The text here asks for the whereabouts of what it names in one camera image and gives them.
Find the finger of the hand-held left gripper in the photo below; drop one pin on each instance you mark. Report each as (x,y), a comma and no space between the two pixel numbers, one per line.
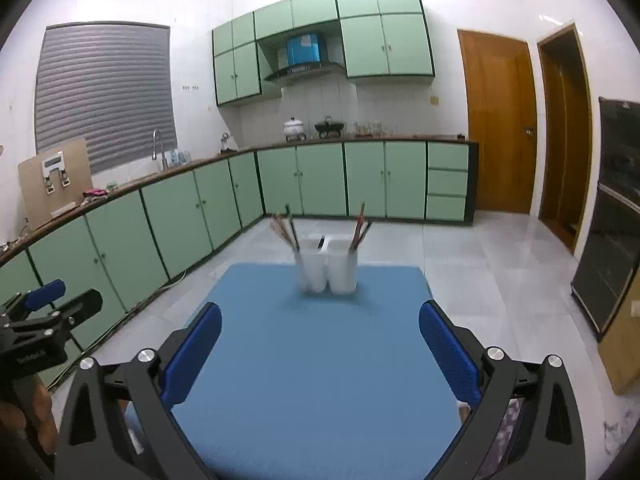
(82,305)
(45,294)

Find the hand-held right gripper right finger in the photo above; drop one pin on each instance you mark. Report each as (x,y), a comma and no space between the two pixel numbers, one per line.
(447,355)

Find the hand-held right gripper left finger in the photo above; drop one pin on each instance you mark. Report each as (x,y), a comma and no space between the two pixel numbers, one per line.
(192,355)

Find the white plastic utensil holder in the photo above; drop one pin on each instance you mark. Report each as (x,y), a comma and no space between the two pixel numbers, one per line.
(327,270)

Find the person's left hand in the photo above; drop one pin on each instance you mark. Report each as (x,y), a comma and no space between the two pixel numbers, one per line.
(44,420)

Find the patterned cloth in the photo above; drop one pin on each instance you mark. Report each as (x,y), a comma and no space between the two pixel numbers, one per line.
(507,425)

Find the wooden board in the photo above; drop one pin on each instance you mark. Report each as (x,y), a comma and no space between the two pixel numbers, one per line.
(37,195)

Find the red cloth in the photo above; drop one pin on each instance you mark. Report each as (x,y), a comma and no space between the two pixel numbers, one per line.
(95,192)

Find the blue table mat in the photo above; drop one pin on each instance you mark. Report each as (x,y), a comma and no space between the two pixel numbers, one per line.
(310,360)

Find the green lower kitchen cabinets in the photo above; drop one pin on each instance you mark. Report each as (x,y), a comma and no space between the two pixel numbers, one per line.
(175,220)

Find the green kitchen cabinets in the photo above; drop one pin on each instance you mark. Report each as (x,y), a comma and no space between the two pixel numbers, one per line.
(365,45)
(175,220)

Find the metal faucet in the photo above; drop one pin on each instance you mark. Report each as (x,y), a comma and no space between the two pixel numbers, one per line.
(159,147)

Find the plastic bottles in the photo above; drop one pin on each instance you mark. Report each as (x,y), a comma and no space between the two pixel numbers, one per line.
(180,158)

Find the cardboard box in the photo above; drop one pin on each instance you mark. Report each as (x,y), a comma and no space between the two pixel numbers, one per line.
(625,350)

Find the grey window blind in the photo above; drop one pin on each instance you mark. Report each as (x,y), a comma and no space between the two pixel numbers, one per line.
(105,95)

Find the black cabinet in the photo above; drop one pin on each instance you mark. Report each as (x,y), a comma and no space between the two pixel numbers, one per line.
(610,220)

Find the wooden door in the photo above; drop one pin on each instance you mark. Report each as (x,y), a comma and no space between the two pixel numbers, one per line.
(495,125)

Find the glass jars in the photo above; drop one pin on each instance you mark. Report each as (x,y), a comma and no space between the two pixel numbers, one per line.
(372,130)

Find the white cooking pot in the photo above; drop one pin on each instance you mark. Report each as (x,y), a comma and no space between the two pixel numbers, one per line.
(295,128)

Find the black wok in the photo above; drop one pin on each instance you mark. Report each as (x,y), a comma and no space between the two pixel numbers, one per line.
(329,128)

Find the range hood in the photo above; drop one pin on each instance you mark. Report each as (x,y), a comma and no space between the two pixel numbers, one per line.
(305,71)

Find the green upper kitchen cabinets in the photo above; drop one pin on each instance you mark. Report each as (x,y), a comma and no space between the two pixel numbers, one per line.
(365,45)

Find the blue appliance box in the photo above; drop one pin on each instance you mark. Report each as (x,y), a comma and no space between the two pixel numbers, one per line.
(303,49)

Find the wooden doorway frame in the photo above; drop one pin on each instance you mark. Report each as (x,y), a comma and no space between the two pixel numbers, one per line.
(547,135)

